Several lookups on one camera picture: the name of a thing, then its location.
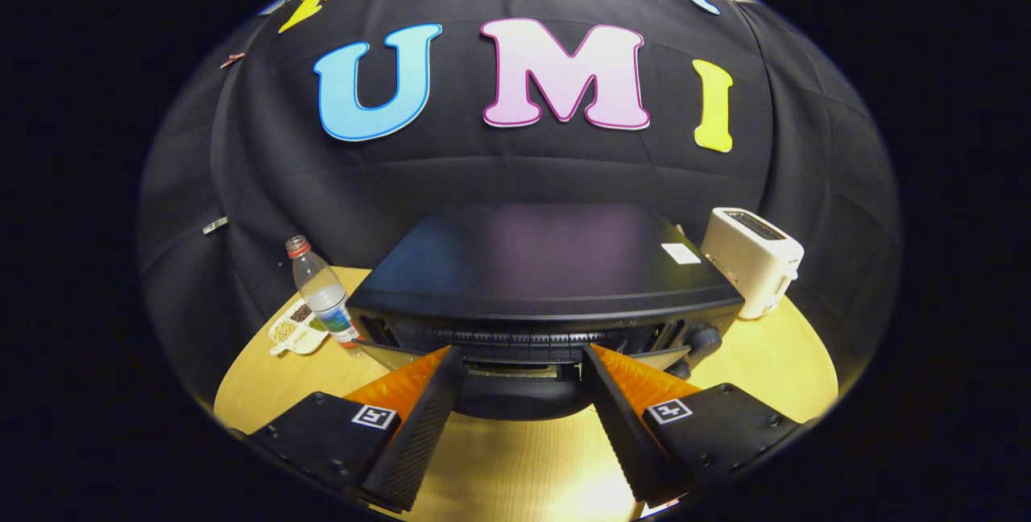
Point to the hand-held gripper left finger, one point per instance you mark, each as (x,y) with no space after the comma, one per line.
(423,437)

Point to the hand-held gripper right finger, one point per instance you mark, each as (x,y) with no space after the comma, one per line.
(616,429)

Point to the black toaster oven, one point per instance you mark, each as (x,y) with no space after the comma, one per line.
(548,264)

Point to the large black oven knob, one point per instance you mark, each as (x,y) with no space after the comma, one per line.
(702,341)

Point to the white pop-up toaster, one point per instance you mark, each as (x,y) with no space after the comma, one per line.
(749,264)

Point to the white divided snack plate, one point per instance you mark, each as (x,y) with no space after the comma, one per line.
(304,340)

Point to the dark brown beans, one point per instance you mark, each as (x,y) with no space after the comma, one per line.
(301,312)

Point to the pale yellow beans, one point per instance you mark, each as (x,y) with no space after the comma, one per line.
(283,331)

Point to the clear plastic water bottle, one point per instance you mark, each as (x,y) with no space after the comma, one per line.
(322,292)

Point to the black backdrop cloth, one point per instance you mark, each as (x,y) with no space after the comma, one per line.
(523,167)

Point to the small silver cloth clip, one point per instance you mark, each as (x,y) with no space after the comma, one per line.
(215,225)

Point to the small reddish cloth clip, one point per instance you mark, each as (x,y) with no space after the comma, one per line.
(232,60)

